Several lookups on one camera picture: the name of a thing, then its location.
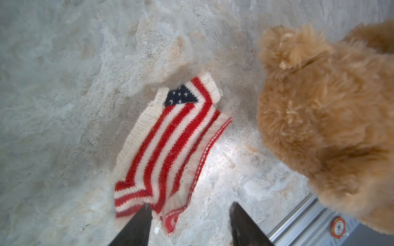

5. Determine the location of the red white striped knit sweater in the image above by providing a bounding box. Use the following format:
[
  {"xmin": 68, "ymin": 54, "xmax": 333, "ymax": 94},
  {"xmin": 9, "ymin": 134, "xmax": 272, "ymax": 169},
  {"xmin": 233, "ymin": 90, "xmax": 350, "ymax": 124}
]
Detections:
[{"xmin": 112, "ymin": 72, "xmax": 231, "ymax": 233}]

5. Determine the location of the red white poker chip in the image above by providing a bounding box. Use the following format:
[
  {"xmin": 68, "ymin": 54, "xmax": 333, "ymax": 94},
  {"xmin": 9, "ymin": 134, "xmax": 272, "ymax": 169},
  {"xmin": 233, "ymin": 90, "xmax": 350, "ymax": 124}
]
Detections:
[{"xmin": 330, "ymin": 216, "xmax": 346, "ymax": 239}]

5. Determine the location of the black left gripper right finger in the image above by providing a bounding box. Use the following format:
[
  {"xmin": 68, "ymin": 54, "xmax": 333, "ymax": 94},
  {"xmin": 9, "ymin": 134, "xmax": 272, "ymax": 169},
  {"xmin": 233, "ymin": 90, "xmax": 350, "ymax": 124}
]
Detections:
[{"xmin": 229, "ymin": 202, "xmax": 274, "ymax": 246}]

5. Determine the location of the tan plush teddy bear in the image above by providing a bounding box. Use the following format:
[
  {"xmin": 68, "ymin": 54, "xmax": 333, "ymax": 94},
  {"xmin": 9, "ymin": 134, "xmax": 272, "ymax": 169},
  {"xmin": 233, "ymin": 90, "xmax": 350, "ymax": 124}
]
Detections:
[{"xmin": 257, "ymin": 20, "xmax": 394, "ymax": 235}]

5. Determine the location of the aluminium front rail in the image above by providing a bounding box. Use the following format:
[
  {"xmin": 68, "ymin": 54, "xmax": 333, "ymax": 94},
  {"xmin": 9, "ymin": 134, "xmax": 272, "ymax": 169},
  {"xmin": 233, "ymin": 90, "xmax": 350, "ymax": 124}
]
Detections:
[{"xmin": 267, "ymin": 194, "xmax": 360, "ymax": 246}]

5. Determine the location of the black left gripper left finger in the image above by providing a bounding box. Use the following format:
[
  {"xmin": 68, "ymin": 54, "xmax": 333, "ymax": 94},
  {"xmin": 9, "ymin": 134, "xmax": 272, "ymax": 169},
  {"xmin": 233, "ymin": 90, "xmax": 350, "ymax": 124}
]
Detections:
[{"xmin": 109, "ymin": 204, "xmax": 152, "ymax": 246}]

